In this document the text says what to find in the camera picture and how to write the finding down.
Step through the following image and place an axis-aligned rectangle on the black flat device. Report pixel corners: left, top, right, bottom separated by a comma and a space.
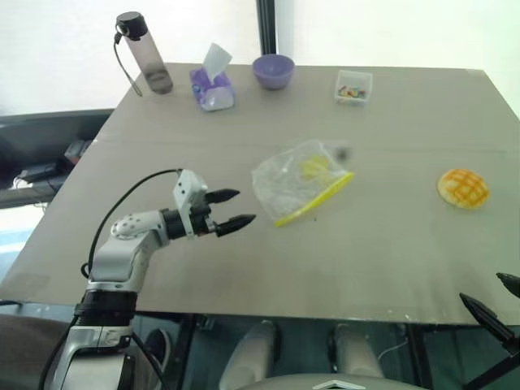
19, 162, 59, 184

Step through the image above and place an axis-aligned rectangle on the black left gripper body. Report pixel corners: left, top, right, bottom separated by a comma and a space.
189, 190, 219, 239

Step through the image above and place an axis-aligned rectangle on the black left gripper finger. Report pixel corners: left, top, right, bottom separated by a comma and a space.
205, 188, 241, 205
213, 214, 257, 238

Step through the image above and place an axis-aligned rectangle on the silver left robot leg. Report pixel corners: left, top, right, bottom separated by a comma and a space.
219, 320, 280, 390

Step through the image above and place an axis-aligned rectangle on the black table leg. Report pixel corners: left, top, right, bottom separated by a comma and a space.
405, 323, 430, 390

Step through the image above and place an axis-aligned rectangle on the purple bowl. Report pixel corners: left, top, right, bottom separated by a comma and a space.
252, 54, 296, 91

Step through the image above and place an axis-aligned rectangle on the dark window post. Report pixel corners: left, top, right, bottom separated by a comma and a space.
255, 0, 278, 56

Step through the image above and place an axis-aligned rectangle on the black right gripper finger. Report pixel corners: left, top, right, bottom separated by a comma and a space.
496, 272, 520, 297
459, 292, 516, 346

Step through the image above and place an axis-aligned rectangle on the black diagonal strut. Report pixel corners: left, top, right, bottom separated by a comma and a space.
462, 353, 520, 390

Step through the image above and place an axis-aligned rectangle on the silver right robot leg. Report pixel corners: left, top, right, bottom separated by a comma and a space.
331, 323, 385, 379

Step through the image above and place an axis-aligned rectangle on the yellow melon bun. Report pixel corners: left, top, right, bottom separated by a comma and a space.
436, 168, 491, 210

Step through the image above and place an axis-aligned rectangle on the red and black box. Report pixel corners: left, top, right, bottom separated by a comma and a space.
64, 140, 93, 164

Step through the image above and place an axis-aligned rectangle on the purple tissue pack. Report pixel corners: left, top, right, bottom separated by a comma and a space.
189, 41, 237, 113

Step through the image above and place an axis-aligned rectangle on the silver robot leg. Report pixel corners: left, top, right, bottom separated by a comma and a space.
219, 320, 280, 390
331, 323, 385, 379

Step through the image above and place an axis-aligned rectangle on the clear bottle with black cap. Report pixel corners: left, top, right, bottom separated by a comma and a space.
112, 11, 175, 98

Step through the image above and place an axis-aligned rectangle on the brown cushioned seat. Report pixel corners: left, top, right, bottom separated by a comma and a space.
0, 312, 78, 390

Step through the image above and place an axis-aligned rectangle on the grey robot torso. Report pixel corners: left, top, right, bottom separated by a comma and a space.
243, 373, 427, 390

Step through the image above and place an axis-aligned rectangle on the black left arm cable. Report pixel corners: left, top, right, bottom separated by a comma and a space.
38, 168, 184, 390

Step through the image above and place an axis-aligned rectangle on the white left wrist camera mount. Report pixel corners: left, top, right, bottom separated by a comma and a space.
172, 169, 209, 241

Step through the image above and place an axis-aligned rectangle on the clear box of colourful bits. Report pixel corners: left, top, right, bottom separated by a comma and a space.
334, 69, 374, 106

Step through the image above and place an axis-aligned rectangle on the dark side desk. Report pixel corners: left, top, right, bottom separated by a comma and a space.
0, 108, 115, 209

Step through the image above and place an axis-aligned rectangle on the clear yellow-zip bag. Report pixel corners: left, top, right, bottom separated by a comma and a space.
250, 139, 355, 228

